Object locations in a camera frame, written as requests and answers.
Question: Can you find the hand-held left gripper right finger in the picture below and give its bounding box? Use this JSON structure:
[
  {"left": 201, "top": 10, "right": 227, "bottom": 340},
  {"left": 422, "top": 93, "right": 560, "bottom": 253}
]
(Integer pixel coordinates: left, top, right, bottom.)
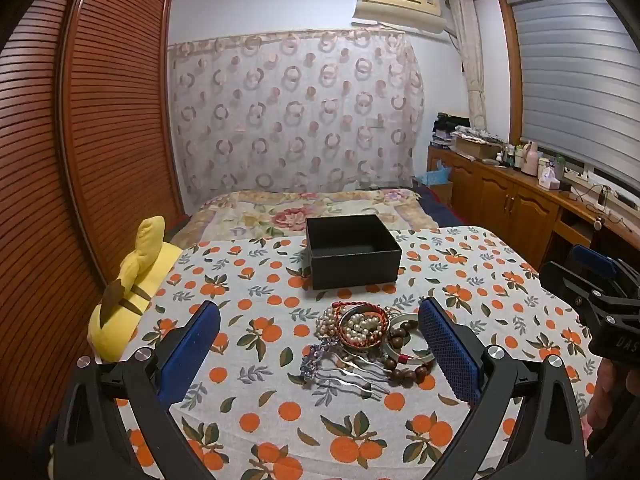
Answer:
[{"left": 418, "top": 297, "right": 590, "bottom": 480}]

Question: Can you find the black box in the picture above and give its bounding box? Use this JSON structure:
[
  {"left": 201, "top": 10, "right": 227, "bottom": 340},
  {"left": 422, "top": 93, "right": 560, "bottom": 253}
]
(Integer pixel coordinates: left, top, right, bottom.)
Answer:
[{"left": 305, "top": 214, "right": 403, "bottom": 291}]

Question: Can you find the white pearl bracelet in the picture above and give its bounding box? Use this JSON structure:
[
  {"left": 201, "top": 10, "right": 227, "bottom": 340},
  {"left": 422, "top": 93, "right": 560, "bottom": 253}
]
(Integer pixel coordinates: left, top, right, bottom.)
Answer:
[{"left": 345, "top": 310, "right": 387, "bottom": 344}]

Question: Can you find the wooden cabinet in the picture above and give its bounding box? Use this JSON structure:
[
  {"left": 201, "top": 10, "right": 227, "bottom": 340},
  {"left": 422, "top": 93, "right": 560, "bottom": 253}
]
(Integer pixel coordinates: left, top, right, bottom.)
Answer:
[{"left": 427, "top": 144, "right": 640, "bottom": 281}]

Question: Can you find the pink tissue box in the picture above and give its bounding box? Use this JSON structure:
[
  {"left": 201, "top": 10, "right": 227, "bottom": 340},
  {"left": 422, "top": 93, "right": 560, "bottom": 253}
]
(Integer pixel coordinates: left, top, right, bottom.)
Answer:
[{"left": 537, "top": 157, "right": 562, "bottom": 189}]

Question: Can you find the white air conditioner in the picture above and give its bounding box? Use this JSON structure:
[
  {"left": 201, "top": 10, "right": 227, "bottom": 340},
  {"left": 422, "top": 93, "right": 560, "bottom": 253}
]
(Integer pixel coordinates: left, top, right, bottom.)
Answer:
[{"left": 352, "top": 0, "right": 447, "bottom": 36}]

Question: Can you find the orange print tablecloth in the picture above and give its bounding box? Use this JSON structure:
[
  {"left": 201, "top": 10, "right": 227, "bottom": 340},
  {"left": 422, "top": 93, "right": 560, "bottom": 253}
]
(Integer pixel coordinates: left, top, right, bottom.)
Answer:
[{"left": 45, "top": 225, "right": 608, "bottom": 480}]

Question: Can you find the person's right hand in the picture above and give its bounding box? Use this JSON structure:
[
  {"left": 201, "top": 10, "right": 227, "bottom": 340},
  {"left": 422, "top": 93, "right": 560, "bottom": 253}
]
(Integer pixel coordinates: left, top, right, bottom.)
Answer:
[{"left": 586, "top": 359, "right": 627, "bottom": 433}]

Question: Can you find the ring patterned sheer curtain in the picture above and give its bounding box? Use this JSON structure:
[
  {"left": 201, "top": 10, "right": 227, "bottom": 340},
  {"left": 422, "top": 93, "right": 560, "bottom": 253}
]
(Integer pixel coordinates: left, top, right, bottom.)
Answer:
[{"left": 167, "top": 29, "right": 426, "bottom": 211}]

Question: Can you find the stack of folded clothes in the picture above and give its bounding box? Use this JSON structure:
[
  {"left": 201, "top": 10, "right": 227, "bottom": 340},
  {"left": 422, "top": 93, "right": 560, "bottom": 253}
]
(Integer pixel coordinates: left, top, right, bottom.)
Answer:
[{"left": 432, "top": 111, "right": 473, "bottom": 150}]

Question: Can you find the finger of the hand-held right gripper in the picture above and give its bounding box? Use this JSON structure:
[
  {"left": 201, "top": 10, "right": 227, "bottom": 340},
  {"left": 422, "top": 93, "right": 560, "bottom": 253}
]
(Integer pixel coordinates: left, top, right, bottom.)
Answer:
[
  {"left": 570, "top": 244, "right": 619, "bottom": 279},
  {"left": 540, "top": 260, "right": 601, "bottom": 322}
]

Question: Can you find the wooden louvered wardrobe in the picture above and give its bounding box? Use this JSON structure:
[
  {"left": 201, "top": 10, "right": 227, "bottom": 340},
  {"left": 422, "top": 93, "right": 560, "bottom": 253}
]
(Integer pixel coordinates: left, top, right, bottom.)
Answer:
[{"left": 0, "top": 0, "right": 190, "bottom": 461}]

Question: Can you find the cream window drape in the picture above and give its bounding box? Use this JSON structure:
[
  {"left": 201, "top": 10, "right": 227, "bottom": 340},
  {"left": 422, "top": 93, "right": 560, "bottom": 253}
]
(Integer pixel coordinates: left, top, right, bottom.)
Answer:
[{"left": 447, "top": 0, "right": 488, "bottom": 133}]

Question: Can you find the grey window blind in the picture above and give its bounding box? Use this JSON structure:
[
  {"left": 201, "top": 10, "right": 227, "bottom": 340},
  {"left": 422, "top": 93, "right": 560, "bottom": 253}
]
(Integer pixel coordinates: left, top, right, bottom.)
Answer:
[{"left": 510, "top": 0, "right": 640, "bottom": 177}]

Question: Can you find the silver wavy hairpin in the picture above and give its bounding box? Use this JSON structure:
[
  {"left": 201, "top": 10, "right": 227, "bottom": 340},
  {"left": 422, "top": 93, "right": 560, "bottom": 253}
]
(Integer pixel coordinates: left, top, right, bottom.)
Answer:
[
  {"left": 339, "top": 354, "right": 392, "bottom": 394},
  {"left": 312, "top": 370, "right": 384, "bottom": 402}
]

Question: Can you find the blue bag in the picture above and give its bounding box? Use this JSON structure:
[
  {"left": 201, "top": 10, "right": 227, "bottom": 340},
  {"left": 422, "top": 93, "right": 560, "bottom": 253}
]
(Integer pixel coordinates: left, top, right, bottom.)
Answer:
[{"left": 415, "top": 160, "right": 453, "bottom": 189}]

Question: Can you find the brown wooden bead bracelet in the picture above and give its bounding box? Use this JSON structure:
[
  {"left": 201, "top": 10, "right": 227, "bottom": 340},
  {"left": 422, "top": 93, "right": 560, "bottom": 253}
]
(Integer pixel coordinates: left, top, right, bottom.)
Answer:
[{"left": 382, "top": 322, "right": 434, "bottom": 386}]

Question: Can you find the pale jade bangle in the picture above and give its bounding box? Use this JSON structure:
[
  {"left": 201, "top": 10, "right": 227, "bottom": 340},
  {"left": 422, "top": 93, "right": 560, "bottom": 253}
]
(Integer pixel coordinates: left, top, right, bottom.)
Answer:
[{"left": 382, "top": 312, "right": 439, "bottom": 365}]

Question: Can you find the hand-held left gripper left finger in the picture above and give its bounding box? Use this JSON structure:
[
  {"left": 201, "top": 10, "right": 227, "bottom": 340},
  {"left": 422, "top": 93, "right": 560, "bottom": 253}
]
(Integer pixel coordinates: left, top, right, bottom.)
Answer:
[{"left": 50, "top": 301, "right": 223, "bottom": 480}]

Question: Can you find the purple flower hairpin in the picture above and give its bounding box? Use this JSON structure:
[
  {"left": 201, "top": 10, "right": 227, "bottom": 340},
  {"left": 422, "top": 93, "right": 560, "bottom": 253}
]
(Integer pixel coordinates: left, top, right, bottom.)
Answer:
[{"left": 297, "top": 342, "right": 344, "bottom": 386}]

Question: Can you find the small cardboard box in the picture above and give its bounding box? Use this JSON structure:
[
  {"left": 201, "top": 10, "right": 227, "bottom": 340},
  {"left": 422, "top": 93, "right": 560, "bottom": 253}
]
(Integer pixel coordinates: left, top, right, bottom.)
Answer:
[{"left": 429, "top": 180, "right": 454, "bottom": 206}]

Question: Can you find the black cable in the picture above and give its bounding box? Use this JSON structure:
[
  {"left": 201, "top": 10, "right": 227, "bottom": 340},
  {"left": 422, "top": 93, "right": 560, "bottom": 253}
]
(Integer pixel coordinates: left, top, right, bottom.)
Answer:
[{"left": 575, "top": 182, "right": 627, "bottom": 227}]

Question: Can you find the flat cardboard box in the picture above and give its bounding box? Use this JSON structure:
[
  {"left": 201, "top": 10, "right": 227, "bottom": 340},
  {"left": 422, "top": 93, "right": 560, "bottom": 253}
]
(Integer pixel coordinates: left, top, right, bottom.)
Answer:
[{"left": 452, "top": 135, "right": 503, "bottom": 161}]

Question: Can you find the dark blue bed sheet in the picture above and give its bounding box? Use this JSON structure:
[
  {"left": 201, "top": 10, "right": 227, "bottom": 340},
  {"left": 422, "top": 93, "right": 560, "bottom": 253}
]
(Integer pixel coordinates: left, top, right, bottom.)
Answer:
[{"left": 412, "top": 187, "right": 469, "bottom": 229}]

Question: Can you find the red braided bracelet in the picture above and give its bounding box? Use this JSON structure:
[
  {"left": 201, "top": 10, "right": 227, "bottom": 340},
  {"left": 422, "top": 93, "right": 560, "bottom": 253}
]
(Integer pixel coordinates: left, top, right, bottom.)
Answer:
[{"left": 334, "top": 301, "right": 392, "bottom": 349}]

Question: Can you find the pink kettle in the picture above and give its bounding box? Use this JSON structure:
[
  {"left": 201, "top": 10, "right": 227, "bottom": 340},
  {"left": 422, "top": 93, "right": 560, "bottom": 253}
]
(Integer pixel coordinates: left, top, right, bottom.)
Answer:
[{"left": 520, "top": 140, "right": 542, "bottom": 176}]

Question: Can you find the yellow plush toy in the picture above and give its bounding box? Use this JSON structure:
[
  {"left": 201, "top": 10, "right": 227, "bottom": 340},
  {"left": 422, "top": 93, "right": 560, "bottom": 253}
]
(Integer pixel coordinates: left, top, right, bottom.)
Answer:
[{"left": 87, "top": 216, "right": 183, "bottom": 364}]

